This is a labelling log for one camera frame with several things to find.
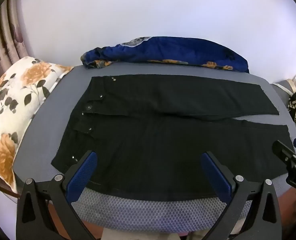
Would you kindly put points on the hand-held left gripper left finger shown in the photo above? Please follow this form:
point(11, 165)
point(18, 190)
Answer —
point(86, 168)

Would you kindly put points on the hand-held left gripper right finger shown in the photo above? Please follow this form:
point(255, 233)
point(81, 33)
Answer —
point(216, 173)

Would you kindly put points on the black pants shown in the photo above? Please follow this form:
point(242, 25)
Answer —
point(163, 142)

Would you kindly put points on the grey mesh mattress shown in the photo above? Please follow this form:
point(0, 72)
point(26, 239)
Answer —
point(148, 213)

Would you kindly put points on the white floral pillow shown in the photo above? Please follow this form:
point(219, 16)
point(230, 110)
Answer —
point(18, 92)

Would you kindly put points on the blue floral blanket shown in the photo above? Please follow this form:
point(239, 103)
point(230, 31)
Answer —
point(168, 51)

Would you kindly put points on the beige striped curtain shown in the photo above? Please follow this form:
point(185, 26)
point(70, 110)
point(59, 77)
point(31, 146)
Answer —
point(5, 42)

